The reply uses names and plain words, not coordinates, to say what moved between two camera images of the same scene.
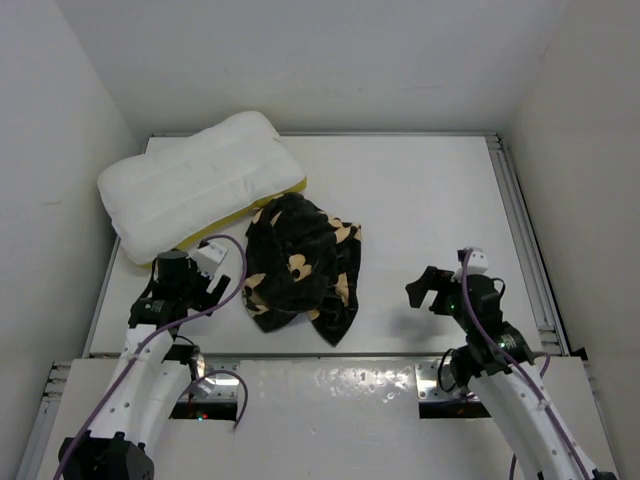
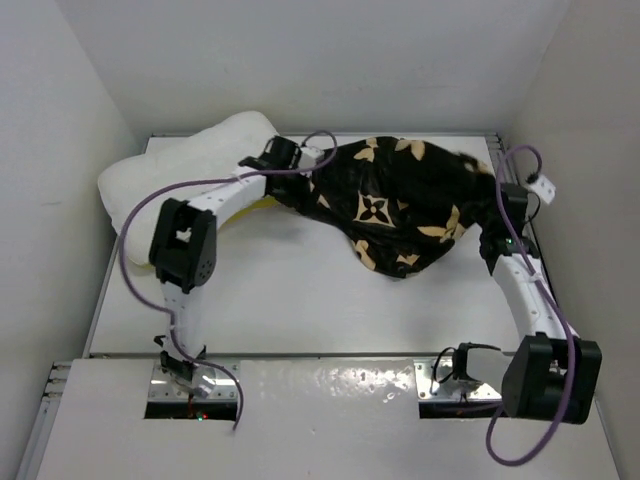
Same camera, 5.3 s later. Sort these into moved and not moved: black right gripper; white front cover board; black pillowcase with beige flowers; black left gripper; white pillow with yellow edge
Moved: black left gripper; black pillowcase with beige flowers; black right gripper
Not moved: white front cover board; white pillow with yellow edge
